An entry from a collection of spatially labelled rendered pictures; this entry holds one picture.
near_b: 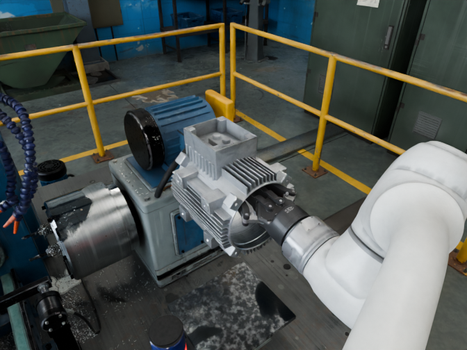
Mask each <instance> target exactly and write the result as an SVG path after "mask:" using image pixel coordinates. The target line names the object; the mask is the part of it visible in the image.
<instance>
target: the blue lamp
mask: <svg viewBox="0 0 467 350"><path fill-rule="evenodd" d="M150 344H151V349H152V350H185V348H186V339H185V334H184V330H183V335H182V337H181V339H180V340H179V341H178V342H177V343H176V344H175V345H174V346H172V347H168V348H158V347H155V346H154V345H153V344H152V343H151V342H150Z"/></svg>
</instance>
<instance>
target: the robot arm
mask: <svg viewBox="0 0 467 350"><path fill-rule="evenodd" d="M295 195H296V191H295V190H292V189H290V188H287V187H284V186H282V185H280V184H276V183H272V184H268V185H264V186H263V187H260V188H259V189H257V190H256V191H255V192H253V193H252V194H251V195H249V196H248V197H247V198H246V201H247V202H248V203H249V204H250V205H251V206H252V207H253V209H254V211H255V212H256V215H254V213H253V212H252V210H250V209H249V206H248V205H247V203H246V201H244V202H243V203H242V205H241V206H240V208H239V209H238V212H239V213H240V216H241V217H242V225H243V226H248V225H249V223H257V224H258V225H259V226H260V227H263V228H265V229H266V230H267V232H268V233H269V235H270V237H271V238H272V239H273V240H274V241H275V242H276V243H277V244H278V245H279V246H280V247H281V252H282V253H283V255H284V256H285V257H286V258H287V259H288V260H289V261H290V262H291V263H292V264H293V265H294V266H295V268H296V269H297V270H298V272H299V273H300V274H302V275H303V276H304V277H305V278H306V280H307V281H308V282H309V284H310V285H311V287H312V289H313V291H314V292H315V294H316V295H317V296H318V298H319V299H320V300H321V302H323V303H324V304H325V305H326V307H328V309H330V310H331V311H332V312H333V313H334V314H335V316H337V318H339V319H340V320H341V321H342V322H343V323H344V324H346V325H347V326H348V327H349V328H351V329H352V330H351V332H350V334H349V336H348V339H347V341H346V343H345V345H344V347H343V350H425V348H426V346H427V341H428V338H429V333H430V331H431V327H432V323H433V320H434V316H435V312H436V308H437V305H438V302H439V297H440V294H441V290H442V287H443V282H444V278H445V273H446V269H447V266H448V258H449V253H450V252H451V251H452V250H453V249H454V248H455V247H456V246H457V245H458V243H459V242H460V240H461V237H462V235H463V232H464V223H465V221H466V218H467V154H465V153H464V152H462V151H460V150H458V149H456V148H454V147H451V146H450V145H447V144H444V143H442V142H438V141H429V142H422V143H419V144H417V145H415V146H413V147H412V148H410V149H408V150H407V151H405V152H404V153H403V154H402V155H401V156H399V157H398V158H397V159H396V160H395V161H394V162H393V163H392V164H391V165H390V167H389V168H388V169H387V170H386V171H385V172H384V174H383V175H382V177H381V178H380V179H379V180H378V182H377V183H376V184H375V186H374V188H373V189H372V190H371V191H370V193H369V195H368V196H367V197H366V200H365V201H364V202H363V204H362V205H361V207H360V209H359V212H358V214H357V216H356V217H355V219H354V221H353V222H352V224H351V225H350V227H349V228H348V229H347V230H346V232H344V234H342V235H341V236H340V235H339V234H338V233H337V232H336V231H334V230H333V229H332V228H330V227H329V226H328V225H327V224H326V223H324V222H323V221H322V220H321V219H320V218H319V217H316V216H310V215H309V214H308V213H307V212H306V211H305V210H303V209H302V208H301V207H300V206H298V205H296V204H295V203H294V200H295Z"/></svg>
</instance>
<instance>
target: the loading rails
mask: <svg viewBox="0 0 467 350"><path fill-rule="evenodd" d="M0 279H1V284H2V288H3V293H4V294H8V293H9V292H12V291H13V290H15V289H17V288H21V287H23V285H22V282H21V281H20V279H19V277H18V275H17V273H16V271H15V269H14V268H12V269H11V270H10V273H7V274H5V275H3V276H0ZM7 309H8V312H7V313H6V314H4V315H1V316H0V338H1V337H3V335H7V334H9V333H10V332H13V337H14V340H15V346H16V349H17V350H58V347H57V345H56V343H55V342H54V340H51V341H49V342H48V343H46V344H43V345H42V341H41V339H40V334H39V332H38V328H37V324H36V322H35V317H37V316H39V314H38V312H37V311H36V309H35V306H34V304H32V305H31V303H30V301H29V298H27V299H25V300H23V301H20V302H19V303H16V304H15V305H12V306H10V307H8V308H7Z"/></svg>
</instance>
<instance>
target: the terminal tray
mask: <svg viewBox="0 0 467 350"><path fill-rule="evenodd" d="M220 118H223V120H220ZM189 128H193V129H191V130H190V129H189ZM183 132H184V140H185V146H186V155H187V156H189V158H190V162H192V164H193V165H194V164H195V165H196V167H198V166H199V169H202V172H205V175H208V177H209V178H211V177H212V181H214V180H216V181H217V180H218V179H219V178H220V177H221V176H222V168H223V169H224V170H225V166H228V167H229V163H231V164H233V161H235V162H236V161H237V159H238V160H239V161H240V159H241V158H242V159H243V160H244V157H245V158H246V159H247V157H249V158H251V157H253V158H255V159H256V146H257V136H255V135H254V134H252V133H250V132H249V131H247V130H245V129H244V128H242V127H240V126H239V125H237V124H235V123H233V122H232V121H230V120H229V119H227V118H226V117H223V116H221V117H217V118H215V119H211V120H208V121H205V122H202V123H199V124H195V125H192V126H189V127H185V128H183ZM247 135H251V136H250V137H247ZM216 146H219V147H220V148H215V147H216Z"/></svg>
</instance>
